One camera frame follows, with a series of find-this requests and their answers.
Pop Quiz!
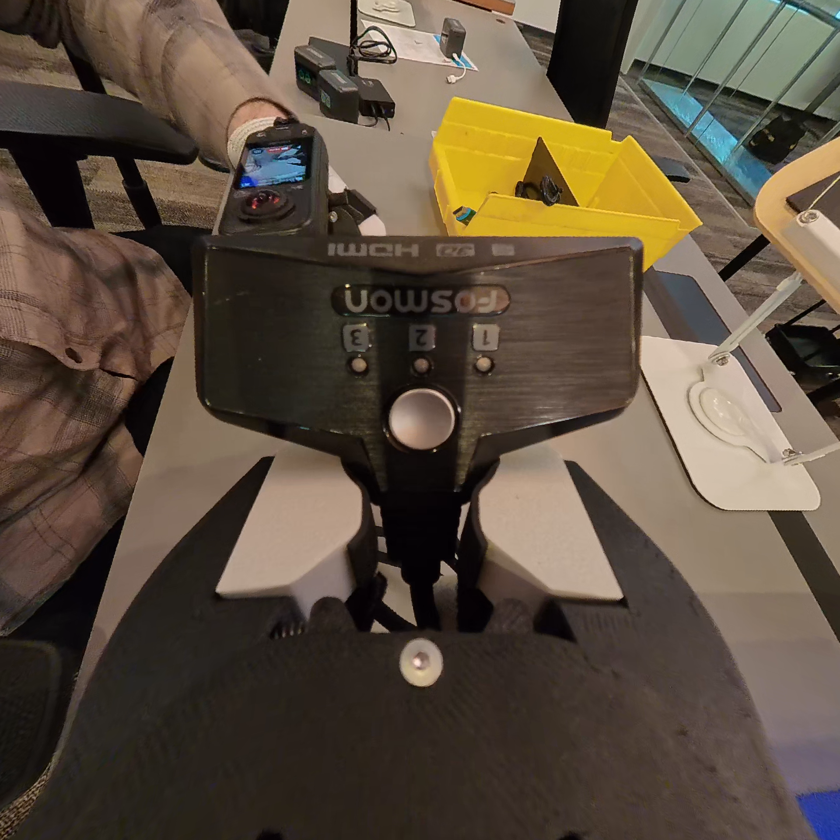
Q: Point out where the small black battery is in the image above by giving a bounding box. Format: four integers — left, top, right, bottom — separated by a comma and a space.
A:
319, 69, 361, 123
293, 45, 337, 94

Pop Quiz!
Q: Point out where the black bin divider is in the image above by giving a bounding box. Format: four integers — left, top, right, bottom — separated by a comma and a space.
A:
521, 136, 581, 207

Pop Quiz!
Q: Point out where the black power adapter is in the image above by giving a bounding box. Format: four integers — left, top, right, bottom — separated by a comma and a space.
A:
354, 75, 398, 120

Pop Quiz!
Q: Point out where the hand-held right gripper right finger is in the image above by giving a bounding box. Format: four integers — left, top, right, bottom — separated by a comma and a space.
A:
455, 453, 624, 632

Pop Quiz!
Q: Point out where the black office chair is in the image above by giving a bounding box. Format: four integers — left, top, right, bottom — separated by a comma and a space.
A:
553, 0, 695, 186

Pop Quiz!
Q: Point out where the yellow plastic bin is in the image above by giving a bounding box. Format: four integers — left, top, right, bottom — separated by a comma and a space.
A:
430, 97, 703, 271

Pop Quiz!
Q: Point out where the black bag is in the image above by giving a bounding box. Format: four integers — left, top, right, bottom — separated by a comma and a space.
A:
747, 113, 807, 165

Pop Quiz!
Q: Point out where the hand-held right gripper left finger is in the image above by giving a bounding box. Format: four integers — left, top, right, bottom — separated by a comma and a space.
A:
215, 453, 388, 631

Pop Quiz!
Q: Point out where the black switch pigtail cable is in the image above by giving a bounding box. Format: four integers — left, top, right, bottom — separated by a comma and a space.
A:
373, 489, 463, 634

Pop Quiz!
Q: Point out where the white paper sheet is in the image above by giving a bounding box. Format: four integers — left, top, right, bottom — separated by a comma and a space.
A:
386, 26, 479, 72

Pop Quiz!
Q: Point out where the black hdmi switch box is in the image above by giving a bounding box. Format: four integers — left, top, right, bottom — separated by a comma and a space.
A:
192, 235, 645, 496

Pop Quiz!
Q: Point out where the thin black cable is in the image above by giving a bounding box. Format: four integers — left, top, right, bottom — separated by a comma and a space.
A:
348, 23, 400, 67

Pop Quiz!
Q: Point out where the person's left hand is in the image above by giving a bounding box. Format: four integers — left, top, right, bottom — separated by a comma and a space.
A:
227, 115, 293, 165

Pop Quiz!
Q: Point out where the black cable with green connectors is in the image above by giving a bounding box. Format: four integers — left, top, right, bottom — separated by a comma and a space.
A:
515, 175, 567, 206

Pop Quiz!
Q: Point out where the person's left forearm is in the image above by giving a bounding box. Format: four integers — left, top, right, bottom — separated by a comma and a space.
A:
0, 0, 299, 173

